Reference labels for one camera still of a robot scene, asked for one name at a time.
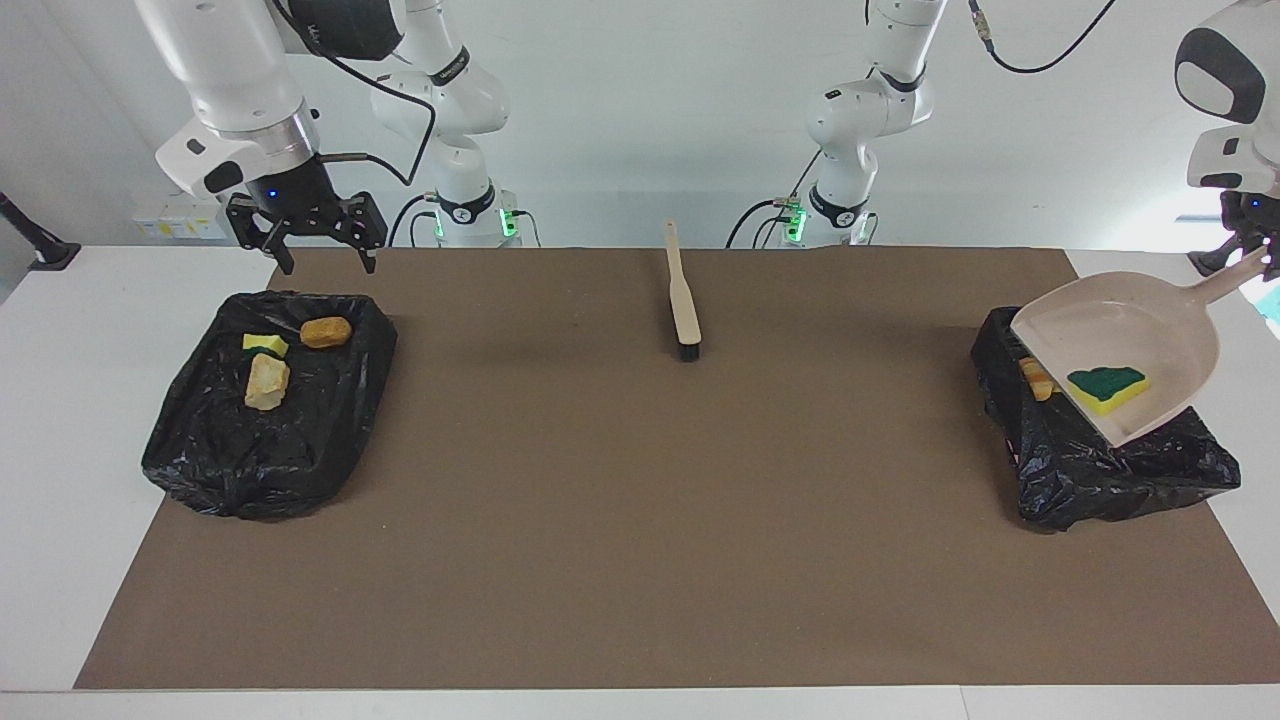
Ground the orange striped sponge piece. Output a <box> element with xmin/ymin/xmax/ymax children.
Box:
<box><xmin>1018</xmin><ymin>357</ymin><xmax>1059</xmax><ymax>403</ymax></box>

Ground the black bag-lined bin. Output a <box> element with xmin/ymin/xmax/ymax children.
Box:
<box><xmin>970</xmin><ymin>305</ymin><xmax>1242</xmax><ymax>533</ymax></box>
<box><xmin>141</xmin><ymin>290</ymin><xmax>399</xmax><ymax>522</ymax></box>

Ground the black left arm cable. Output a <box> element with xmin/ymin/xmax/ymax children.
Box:
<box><xmin>965</xmin><ymin>0</ymin><xmax>1119</xmax><ymax>75</ymax></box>

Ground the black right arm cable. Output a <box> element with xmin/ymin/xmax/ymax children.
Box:
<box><xmin>268</xmin><ymin>0</ymin><xmax>439</xmax><ymax>188</ymax></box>

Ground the black base cable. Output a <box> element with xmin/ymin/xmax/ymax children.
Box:
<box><xmin>725</xmin><ymin>150</ymin><xmax>826</xmax><ymax>249</ymax></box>
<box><xmin>387</xmin><ymin>192</ymin><xmax>542</xmax><ymax>249</ymax></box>

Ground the beige plastic dustpan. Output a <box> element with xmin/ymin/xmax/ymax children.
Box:
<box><xmin>1010</xmin><ymin>245</ymin><xmax>1276</xmax><ymax>449</ymax></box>

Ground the brown table mat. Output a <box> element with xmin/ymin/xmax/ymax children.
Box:
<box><xmin>75</xmin><ymin>247</ymin><xmax>1280</xmax><ymax>691</ymax></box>

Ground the cream sponge chunk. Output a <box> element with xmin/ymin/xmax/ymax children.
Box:
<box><xmin>244</xmin><ymin>353</ymin><xmax>292</xmax><ymax>412</ymax></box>

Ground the beige hand brush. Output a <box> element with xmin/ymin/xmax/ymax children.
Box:
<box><xmin>664</xmin><ymin>220</ymin><xmax>703</xmax><ymax>362</ymax></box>

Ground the green and yellow sponge piece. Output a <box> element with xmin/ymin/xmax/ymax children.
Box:
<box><xmin>1066</xmin><ymin>366</ymin><xmax>1152</xmax><ymax>419</ymax></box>

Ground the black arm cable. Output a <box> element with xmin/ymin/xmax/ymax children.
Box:
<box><xmin>268</xmin><ymin>0</ymin><xmax>439</xmax><ymax>188</ymax></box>
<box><xmin>965</xmin><ymin>0</ymin><xmax>1119</xmax><ymax>75</ymax></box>

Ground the white wall socket box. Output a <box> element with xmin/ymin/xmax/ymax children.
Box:
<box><xmin>133</xmin><ymin>195</ymin><xmax>233</xmax><ymax>241</ymax></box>

